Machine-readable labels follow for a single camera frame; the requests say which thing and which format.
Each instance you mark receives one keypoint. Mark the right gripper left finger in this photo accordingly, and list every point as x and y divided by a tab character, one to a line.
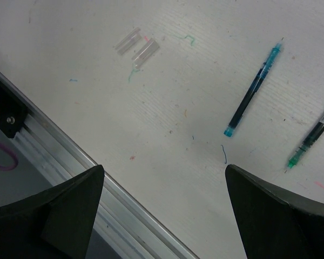
55	223

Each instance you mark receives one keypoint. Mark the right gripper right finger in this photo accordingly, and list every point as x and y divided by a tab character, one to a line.
274	222

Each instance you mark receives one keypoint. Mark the green pen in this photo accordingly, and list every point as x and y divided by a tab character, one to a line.
307	142

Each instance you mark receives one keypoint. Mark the light blue pen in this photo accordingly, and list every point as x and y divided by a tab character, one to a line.
252	90

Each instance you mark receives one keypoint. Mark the clear pen cap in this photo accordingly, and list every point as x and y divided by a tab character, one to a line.
128	42
145	53

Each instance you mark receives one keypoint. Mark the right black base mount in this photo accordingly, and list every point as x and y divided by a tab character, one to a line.
13	112

